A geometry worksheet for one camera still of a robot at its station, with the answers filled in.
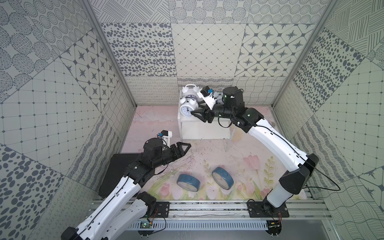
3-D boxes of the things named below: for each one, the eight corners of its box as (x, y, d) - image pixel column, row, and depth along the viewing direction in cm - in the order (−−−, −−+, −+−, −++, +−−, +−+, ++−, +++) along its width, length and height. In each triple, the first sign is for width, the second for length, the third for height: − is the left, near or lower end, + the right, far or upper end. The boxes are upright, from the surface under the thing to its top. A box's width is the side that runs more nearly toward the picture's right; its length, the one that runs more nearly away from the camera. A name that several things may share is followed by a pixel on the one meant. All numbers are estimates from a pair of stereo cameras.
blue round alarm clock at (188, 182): (178, 187, 83) (175, 180, 74) (181, 179, 86) (179, 171, 77) (197, 194, 81) (197, 188, 72) (199, 185, 84) (200, 179, 75)
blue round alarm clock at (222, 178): (211, 177, 87) (212, 169, 77) (216, 172, 89) (218, 163, 79) (226, 193, 81) (230, 186, 72) (231, 186, 84) (236, 179, 74)
